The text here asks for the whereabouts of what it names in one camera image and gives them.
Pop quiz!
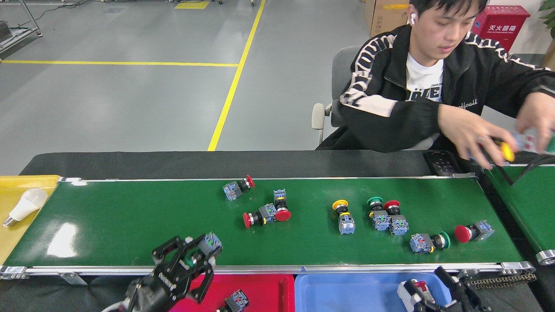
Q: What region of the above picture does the grey office chair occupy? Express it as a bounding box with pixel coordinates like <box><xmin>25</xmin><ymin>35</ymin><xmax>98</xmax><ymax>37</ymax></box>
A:
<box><xmin>311</xmin><ymin>45</ymin><xmax>362</xmax><ymax>146</ymax></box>

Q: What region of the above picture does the red fire extinguisher box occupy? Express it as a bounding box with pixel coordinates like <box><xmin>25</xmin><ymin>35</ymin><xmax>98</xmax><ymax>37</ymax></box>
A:
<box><xmin>470</xmin><ymin>5</ymin><xmax>531</xmax><ymax>52</ymax></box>

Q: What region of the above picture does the white light bulb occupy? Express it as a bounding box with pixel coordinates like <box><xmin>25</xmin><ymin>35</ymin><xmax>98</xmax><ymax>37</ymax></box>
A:
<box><xmin>3</xmin><ymin>188</ymin><xmax>48</xmax><ymax>227</ymax></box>

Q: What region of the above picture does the blue plastic bin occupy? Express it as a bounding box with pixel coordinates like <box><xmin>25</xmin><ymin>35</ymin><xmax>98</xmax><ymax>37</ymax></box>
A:
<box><xmin>295</xmin><ymin>273</ymin><xmax>454</xmax><ymax>312</ymax></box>

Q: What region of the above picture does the person's right hand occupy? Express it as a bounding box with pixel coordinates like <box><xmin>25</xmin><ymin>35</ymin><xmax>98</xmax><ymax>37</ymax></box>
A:
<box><xmin>438</xmin><ymin>104</ymin><xmax>519</xmax><ymax>169</ymax></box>

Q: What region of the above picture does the black drive chain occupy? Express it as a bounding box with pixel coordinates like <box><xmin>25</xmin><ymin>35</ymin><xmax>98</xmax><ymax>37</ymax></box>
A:
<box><xmin>468</xmin><ymin>273</ymin><xmax>537</xmax><ymax>290</ymax></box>

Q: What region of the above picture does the red plastic bin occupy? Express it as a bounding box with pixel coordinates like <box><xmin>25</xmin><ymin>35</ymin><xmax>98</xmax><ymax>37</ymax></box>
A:
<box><xmin>169</xmin><ymin>273</ymin><xmax>295</xmax><ymax>312</ymax></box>

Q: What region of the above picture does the yellow plastic tray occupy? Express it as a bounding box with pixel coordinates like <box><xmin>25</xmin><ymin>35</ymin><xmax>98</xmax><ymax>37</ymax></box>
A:
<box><xmin>0</xmin><ymin>175</ymin><xmax>61</xmax><ymax>266</ymax></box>

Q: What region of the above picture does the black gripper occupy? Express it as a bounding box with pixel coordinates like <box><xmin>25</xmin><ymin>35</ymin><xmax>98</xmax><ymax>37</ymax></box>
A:
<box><xmin>130</xmin><ymin>236</ymin><xmax>216</xmax><ymax>312</ymax></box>

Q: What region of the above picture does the person's left hand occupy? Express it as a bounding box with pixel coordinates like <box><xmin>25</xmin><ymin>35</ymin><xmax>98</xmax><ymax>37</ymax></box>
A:
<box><xmin>515</xmin><ymin>92</ymin><xmax>555</xmax><ymax>154</ymax></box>

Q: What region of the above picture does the long green conveyor belt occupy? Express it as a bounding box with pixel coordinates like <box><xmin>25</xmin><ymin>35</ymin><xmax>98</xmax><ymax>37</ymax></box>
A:
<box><xmin>0</xmin><ymin>172</ymin><xmax>536</xmax><ymax>284</ymax></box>

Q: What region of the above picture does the black V-shaped guide bracket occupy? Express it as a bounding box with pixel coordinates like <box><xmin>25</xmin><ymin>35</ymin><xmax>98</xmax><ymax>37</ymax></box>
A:
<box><xmin>477</xmin><ymin>147</ymin><xmax>555</xmax><ymax>187</ymax></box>

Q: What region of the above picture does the black keypad controller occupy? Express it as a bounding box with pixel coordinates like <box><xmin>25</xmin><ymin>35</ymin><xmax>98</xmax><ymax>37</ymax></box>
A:
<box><xmin>423</xmin><ymin>150</ymin><xmax>461</xmax><ymax>176</ymax></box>

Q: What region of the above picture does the cardboard box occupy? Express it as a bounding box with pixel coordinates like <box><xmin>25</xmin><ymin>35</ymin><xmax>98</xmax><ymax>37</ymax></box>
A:
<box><xmin>364</xmin><ymin>0</ymin><xmax>410</xmax><ymax>37</ymax></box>

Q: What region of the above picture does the green feeder conveyor belt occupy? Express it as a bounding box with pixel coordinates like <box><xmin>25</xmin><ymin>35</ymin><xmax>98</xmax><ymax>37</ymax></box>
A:
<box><xmin>485</xmin><ymin>162</ymin><xmax>555</xmax><ymax>266</ymax></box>

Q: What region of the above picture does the person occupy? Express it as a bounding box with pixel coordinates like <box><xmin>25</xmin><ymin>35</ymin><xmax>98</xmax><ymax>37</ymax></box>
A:
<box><xmin>317</xmin><ymin>0</ymin><xmax>555</xmax><ymax>169</ymax></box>

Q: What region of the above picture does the metal frame cart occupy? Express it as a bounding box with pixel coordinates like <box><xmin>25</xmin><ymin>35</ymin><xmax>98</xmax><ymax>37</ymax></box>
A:
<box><xmin>0</xmin><ymin>0</ymin><xmax>43</xmax><ymax>55</ymax></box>

